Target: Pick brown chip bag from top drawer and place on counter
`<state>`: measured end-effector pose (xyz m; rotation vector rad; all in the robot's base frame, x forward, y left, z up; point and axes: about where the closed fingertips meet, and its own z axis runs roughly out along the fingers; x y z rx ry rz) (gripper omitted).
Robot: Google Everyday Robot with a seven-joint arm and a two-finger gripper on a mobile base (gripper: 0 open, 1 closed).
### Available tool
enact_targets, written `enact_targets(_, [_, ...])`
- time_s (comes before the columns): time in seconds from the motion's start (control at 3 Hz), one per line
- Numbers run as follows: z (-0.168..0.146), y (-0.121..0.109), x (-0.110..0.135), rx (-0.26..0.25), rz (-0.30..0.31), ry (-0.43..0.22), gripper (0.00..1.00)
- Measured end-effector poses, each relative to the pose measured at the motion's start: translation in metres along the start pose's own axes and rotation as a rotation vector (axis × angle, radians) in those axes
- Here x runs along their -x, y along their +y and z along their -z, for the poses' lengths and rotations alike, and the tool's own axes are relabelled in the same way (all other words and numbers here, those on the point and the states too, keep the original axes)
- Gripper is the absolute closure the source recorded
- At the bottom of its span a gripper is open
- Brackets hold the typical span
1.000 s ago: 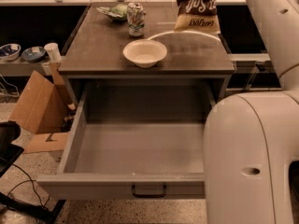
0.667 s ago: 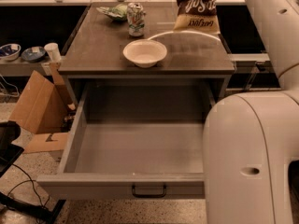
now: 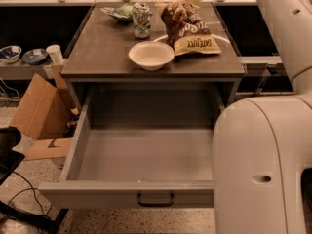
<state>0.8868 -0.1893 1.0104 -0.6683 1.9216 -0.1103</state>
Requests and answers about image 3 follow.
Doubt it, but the brown chip bag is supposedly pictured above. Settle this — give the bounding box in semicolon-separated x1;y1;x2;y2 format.
155;0;221;56

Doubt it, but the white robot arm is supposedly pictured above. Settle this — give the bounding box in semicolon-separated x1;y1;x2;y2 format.
186;0;312;234

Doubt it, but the green chip bag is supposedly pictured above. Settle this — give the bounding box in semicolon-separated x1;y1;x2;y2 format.
101;4;133;22

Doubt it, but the grey cabinet counter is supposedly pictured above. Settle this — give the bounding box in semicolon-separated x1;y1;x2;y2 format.
61;2;245;107

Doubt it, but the grey open drawer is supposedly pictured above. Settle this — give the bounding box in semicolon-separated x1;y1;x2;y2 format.
39;84;223;209

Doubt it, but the green white soda can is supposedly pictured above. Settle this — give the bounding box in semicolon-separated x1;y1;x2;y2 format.
133;3;151;39

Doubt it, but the white paper bowl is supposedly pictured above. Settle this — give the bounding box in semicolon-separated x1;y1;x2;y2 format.
128;41;175;71

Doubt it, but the white paper cup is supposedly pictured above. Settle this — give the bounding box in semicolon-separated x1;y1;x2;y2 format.
46;45;64;65

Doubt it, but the grey low shelf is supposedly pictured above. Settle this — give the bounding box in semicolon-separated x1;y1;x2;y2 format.
0;59;55;80

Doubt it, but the brown cardboard box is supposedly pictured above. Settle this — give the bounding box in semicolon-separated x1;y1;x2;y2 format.
10;65;79;162

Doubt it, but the white blue bowl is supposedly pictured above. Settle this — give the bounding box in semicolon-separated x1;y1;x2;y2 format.
0;45;21;64

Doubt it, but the black equipment at left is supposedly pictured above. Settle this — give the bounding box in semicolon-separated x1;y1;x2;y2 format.
0;126;25;185

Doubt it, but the black drawer handle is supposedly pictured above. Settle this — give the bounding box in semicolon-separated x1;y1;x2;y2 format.
136;193;175;208

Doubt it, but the black floor cable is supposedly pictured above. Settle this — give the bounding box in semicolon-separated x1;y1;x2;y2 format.
6;171;55;234

